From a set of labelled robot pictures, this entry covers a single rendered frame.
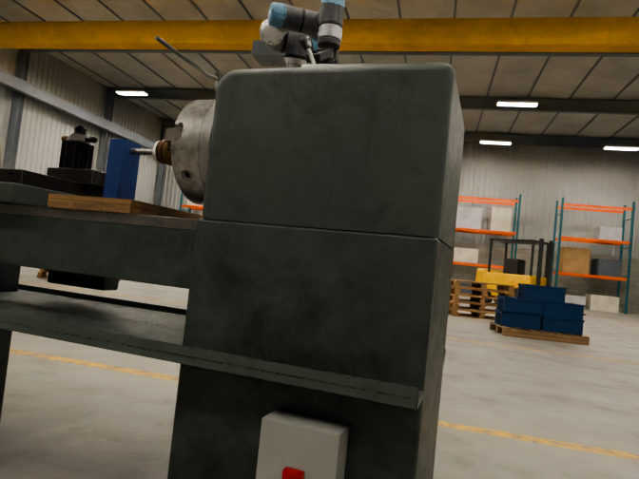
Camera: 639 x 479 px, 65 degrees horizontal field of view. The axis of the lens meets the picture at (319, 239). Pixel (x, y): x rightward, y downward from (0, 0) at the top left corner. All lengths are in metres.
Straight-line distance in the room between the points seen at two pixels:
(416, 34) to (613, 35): 4.06
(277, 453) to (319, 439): 0.10
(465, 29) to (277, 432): 11.77
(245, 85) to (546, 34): 11.51
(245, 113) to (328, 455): 0.81
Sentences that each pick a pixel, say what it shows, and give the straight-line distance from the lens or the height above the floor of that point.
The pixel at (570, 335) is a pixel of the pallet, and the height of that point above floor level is 0.12.
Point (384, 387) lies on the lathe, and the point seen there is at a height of 0.55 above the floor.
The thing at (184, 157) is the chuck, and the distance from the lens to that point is 1.44.
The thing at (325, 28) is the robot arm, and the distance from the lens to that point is 1.67.
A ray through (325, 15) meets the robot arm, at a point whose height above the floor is 1.55.
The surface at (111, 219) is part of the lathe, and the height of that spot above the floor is 0.85.
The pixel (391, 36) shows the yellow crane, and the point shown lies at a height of 6.12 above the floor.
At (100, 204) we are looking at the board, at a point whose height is 0.88.
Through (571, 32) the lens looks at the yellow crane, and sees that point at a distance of 12.72.
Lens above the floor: 0.79
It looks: 3 degrees up
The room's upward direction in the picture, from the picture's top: 6 degrees clockwise
